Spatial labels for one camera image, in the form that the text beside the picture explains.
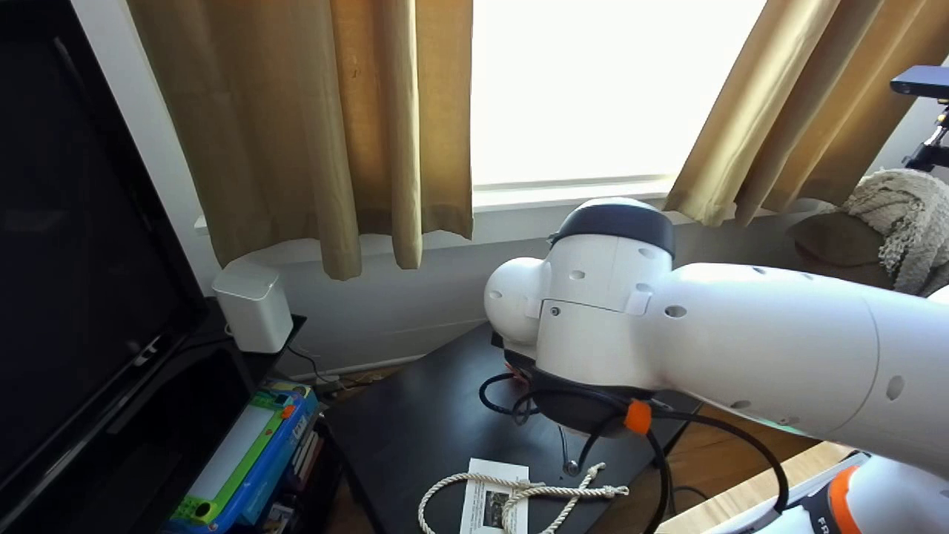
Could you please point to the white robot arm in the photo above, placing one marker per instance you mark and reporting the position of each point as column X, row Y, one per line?
column 771, row 344

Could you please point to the light wooden board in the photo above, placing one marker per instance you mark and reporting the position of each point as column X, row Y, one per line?
column 731, row 494

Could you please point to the black television stand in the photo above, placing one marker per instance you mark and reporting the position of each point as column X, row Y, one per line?
column 150, row 447

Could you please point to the bright window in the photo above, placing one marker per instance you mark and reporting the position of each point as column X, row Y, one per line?
column 583, row 91

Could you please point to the white speaker box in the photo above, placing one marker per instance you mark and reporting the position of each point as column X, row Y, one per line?
column 252, row 310

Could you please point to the blue game box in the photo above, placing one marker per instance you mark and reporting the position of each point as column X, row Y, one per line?
column 291, row 447

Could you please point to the green white game box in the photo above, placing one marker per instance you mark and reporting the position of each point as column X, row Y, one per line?
column 233, row 462

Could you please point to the black device on stand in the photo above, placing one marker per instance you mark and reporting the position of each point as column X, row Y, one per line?
column 922, row 83

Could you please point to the beige sofa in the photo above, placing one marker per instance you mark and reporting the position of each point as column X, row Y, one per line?
column 830, row 238

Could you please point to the white flat card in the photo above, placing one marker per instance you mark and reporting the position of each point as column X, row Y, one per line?
column 494, row 500

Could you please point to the gold curtain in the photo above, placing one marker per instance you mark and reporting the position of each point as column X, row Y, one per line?
column 782, row 100
column 298, row 119

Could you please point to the black television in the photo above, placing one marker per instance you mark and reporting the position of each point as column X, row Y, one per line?
column 77, row 227

